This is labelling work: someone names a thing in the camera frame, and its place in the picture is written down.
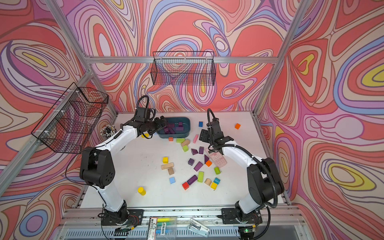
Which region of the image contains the yellow wooden cylinder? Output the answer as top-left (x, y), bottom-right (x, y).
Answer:
top-left (138, 187), bottom-right (147, 196)

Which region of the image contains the light green rectangular block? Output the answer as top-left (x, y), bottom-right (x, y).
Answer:
top-left (198, 171), bottom-right (204, 183)

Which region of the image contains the black wire basket left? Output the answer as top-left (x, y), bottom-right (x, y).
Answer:
top-left (31, 83), bottom-right (109, 154)

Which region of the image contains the pink calculator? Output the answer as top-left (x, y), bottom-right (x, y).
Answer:
top-left (208, 152), bottom-right (227, 168)

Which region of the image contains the purple long brick front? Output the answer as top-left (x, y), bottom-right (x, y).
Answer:
top-left (187, 175), bottom-right (198, 185)

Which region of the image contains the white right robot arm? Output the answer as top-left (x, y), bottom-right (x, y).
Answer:
top-left (200, 117), bottom-right (285, 224)

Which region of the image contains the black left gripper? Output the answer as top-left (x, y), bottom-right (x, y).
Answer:
top-left (143, 115), bottom-right (170, 135)

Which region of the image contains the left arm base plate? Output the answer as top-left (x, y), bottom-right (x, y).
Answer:
top-left (98, 209), bottom-right (144, 227)

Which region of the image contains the pen holder cup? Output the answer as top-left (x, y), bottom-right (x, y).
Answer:
top-left (100, 124), bottom-right (117, 139)

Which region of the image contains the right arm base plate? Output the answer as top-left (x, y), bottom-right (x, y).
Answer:
top-left (218, 208), bottom-right (263, 226)

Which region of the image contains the black wire basket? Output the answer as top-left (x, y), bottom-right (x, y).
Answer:
top-left (31, 83), bottom-right (109, 154)
top-left (151, 51), bottom-right (216, 86)

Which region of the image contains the clear plastic stapler front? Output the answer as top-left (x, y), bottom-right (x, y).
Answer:
top-left (187, 219), bottom-right (210, 238)

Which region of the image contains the natural wood block rear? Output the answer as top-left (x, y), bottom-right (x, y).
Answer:
top-left (181, 139), bottom-right (190, 147)

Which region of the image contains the teal plastic storage bin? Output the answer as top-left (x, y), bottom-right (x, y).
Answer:
top-left (157, 117), bottom-right (191, 139)

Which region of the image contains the teal small cube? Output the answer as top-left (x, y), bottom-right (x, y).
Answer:
top-left (214, 178), bottom-right (221, 185)

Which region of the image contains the green cylinder near calculator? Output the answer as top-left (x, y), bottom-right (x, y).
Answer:
top-left (214, 167), bottom-right (221, 175)

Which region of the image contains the marker box front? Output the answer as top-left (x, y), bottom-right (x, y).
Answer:
top-left (146, 217), bottom-right (177, 240)

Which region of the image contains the natural wood cylinder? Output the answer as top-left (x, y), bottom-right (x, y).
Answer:
top-left (205, 179), bottom-right (212, 186)

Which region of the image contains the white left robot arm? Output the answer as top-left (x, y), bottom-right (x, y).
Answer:
top-left (80, 107), bottom-right (168, 225)

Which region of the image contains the yellow small cube front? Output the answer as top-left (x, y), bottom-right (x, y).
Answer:
top-left (211, 183), bottom-right (218, 190)

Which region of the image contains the black wire basket back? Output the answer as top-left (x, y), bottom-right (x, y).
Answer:
top-left (151, 51), bottom-right (216, 86)

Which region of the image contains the natural wood small block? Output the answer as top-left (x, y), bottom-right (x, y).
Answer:
top-left (168, 168), bottom-right (175, 176)

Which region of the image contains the red wooden cube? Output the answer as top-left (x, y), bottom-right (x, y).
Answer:
top-left (182, 182), bottom-right (190, 191)

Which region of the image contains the natural wood long block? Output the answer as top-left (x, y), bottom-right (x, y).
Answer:
top-left (161, 163), bottom-right (174, 170)

